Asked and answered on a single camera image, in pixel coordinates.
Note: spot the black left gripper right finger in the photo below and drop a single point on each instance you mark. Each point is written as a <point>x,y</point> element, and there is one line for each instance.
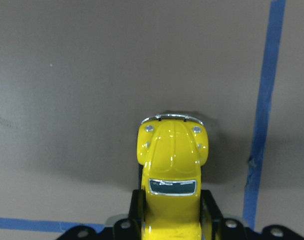
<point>214,225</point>

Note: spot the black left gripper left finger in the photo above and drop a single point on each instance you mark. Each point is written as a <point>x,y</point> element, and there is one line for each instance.
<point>132,226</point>

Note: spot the yellow toy beetle car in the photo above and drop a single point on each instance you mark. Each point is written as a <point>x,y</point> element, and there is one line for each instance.
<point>172,148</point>

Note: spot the brown paper table cover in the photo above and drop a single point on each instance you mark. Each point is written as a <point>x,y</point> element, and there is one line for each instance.
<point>78,77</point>

